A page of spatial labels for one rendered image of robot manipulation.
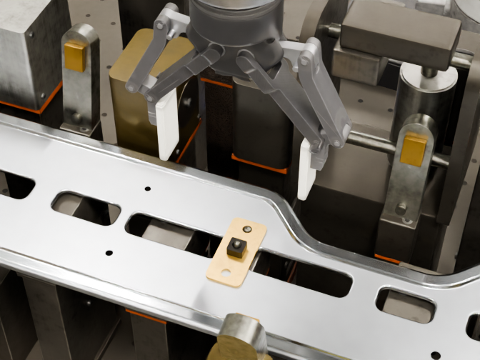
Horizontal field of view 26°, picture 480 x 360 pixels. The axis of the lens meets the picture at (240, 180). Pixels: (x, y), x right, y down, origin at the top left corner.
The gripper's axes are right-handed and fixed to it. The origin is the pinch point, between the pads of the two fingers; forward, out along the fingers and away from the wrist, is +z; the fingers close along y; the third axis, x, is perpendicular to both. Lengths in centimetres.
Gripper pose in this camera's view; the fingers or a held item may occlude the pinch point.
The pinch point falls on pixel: (236, 161)
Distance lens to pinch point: 95.5
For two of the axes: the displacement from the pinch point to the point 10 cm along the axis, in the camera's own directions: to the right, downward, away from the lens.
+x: -3.6, 6.9, -6.3
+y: -9.3, -2.7, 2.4
